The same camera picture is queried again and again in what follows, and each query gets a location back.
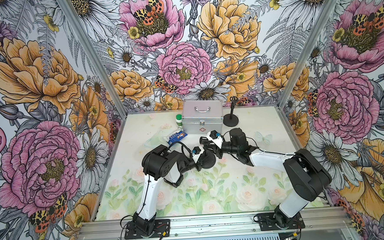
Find aluminium front rail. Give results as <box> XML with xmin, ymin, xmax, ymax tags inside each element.
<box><xmin>77</xmin><ymin>207</ymin><xmax>352</xmax><ymax>240</ymax></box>

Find clear plastic bag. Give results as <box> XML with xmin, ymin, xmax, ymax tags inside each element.
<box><xmin>143</xmin><ymin>131</ymin><xmax>168</xmax><ymax>149</ymax></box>

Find black round stand base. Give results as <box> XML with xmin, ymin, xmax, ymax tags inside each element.
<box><xmin>223</xmin><ymin>114</ymin><xmax>239</xmax><ymax>127</ymax></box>

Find black stand pole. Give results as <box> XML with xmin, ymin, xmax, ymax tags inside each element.
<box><xmin>199</xmin><ymin>136</ymin><xmax>213</xmax><ymax>153</ymax></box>

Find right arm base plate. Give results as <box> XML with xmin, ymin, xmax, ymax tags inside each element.
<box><xmin>253</xmin><ymin>212</ymin><xmax>305</xmax><ymax>231</ymax></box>

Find green capped white bottle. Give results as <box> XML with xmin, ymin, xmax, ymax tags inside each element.
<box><xmin>176</xmin><ymin>114</ymin><xmax>183</xmax><ymax>127</ymax></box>

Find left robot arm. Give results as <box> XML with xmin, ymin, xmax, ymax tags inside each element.
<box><xmin>132</xmin><ymin>144</ymin><xmax>206</xmax><ymax>237</ymax></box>

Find silver aluminium first aid case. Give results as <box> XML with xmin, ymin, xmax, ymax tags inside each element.
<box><xmin>182</xmin><ymin>100</ymin><xmax>223</xmax><ymax>135</ymax></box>

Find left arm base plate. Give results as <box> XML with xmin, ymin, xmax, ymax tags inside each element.
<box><xmin>124</xmin><ymin>219</ymin><xmax>171</xmax><ymax>240</ymax></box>

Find blue snack packet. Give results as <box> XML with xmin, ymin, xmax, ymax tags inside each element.
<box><xmin>167</xmin><ymin>130</ymin><xmax>187</xmax><ymax>145</ymax></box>

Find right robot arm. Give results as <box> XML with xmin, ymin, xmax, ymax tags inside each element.
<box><xmin>207</xmin><ymin>128</ymin><xmax>333</xmax><ymax>229</ymax></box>

